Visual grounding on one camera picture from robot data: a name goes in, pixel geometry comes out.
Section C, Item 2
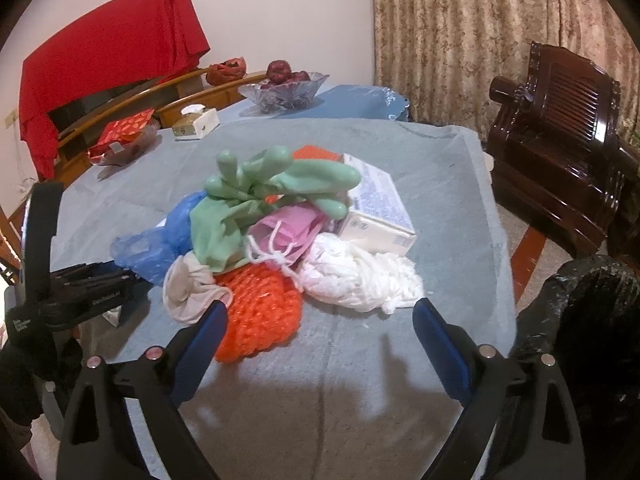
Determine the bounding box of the red apple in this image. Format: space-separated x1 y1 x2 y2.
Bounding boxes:
265 60 294 85

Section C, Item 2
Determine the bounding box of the white tissue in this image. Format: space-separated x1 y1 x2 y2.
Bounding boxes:
297 232 426 315

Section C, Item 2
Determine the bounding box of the red patterned packet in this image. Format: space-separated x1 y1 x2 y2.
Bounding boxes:
87 109 161 167

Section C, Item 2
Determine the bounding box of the cream cloth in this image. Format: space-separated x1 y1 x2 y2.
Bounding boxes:
162 252 235 325

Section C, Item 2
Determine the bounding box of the black trash bag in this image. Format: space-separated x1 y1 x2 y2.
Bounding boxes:
510 255 640 480

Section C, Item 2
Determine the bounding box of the blue plastic bag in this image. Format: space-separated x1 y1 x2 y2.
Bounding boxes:
110 191 208 286

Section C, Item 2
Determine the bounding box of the white cardboard box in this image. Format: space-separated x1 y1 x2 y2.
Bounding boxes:
336 154 418 257

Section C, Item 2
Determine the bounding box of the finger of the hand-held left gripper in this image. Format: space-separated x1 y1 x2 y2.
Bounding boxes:
50 261 143 289

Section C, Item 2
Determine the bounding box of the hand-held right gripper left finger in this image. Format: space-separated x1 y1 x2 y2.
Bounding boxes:
56 299 229 480

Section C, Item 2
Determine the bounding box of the red plastic bag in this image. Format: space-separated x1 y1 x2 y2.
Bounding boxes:
206 56 249 86

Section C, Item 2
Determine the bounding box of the beige patterned curtain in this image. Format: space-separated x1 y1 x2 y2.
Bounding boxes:
370 0 640 146

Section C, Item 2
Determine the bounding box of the curved wooden chair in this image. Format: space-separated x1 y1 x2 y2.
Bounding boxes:
157 72 268 128
50 67 208 181

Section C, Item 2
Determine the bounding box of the green rubber glove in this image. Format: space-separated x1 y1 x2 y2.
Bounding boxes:
190 145 362 273

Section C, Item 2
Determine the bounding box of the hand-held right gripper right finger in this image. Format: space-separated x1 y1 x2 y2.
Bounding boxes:
412 297 586 480

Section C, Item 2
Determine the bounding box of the white tissue box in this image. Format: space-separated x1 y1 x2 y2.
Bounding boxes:
172 105 221 140

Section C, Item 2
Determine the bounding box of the person's left hand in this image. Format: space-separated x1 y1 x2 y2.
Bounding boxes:
0 340 83 427

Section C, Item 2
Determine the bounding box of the orange mesh pad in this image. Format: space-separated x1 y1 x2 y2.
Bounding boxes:
292 145 346 166
214 255 306 363

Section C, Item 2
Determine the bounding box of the glass fruit bowl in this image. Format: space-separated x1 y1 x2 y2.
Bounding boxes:
237 72 331 113

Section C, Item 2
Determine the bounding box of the blue tablecloth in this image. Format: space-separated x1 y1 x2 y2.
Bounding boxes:
215 84 412 123

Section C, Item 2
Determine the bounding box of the red cloth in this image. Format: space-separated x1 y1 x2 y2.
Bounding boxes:
20 0 211 181

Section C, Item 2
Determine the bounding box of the dark wooden armchair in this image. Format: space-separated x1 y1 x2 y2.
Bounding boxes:
485 40 640 261

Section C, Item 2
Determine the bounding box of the pink face mask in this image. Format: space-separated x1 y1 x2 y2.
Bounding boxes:
247 208 326 291

